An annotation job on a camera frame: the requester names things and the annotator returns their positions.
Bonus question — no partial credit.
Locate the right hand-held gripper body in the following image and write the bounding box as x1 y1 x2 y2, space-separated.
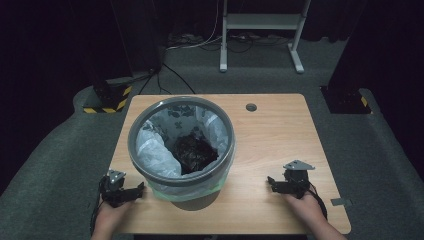
283 159 316 200

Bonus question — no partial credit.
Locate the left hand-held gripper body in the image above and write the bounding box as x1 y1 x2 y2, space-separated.
99 169 130 208

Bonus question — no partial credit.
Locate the white printed trash bag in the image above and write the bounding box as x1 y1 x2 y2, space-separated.
134 103 231 178

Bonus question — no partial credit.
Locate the gray bin rim ring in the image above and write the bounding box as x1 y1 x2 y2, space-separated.
127 95 236 188

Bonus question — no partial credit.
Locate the person's left hand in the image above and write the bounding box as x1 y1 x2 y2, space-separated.
94 200 134 234

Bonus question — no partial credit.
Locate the person's right hand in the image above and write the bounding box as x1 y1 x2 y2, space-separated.
283 194 324 228

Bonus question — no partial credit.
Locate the pale green trash bag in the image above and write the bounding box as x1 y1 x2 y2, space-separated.
146 164 235 203

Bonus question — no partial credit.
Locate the gray tape strip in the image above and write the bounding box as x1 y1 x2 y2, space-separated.
330 197 354 207

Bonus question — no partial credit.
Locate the dark crumpled trash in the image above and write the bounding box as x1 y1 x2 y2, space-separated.
173 131 220 175

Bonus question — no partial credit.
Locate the black stand with striped base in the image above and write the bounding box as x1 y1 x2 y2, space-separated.
320 0 373 115
66 0 133 115

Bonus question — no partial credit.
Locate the dark upright panel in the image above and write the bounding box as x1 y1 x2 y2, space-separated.
110 0 165 75

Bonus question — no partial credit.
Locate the white metal stand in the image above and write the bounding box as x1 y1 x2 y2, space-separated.
218 0 313 75

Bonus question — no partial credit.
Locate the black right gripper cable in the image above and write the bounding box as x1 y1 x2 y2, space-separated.
307 181 329 222

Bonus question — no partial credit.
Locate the black floor cable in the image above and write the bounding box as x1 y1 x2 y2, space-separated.
138 61 197 96

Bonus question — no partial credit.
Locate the bundle of floor cables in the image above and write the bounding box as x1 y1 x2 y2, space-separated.
166 32 292 54

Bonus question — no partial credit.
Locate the white floor cable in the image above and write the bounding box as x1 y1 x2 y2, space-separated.
165 0 224 52

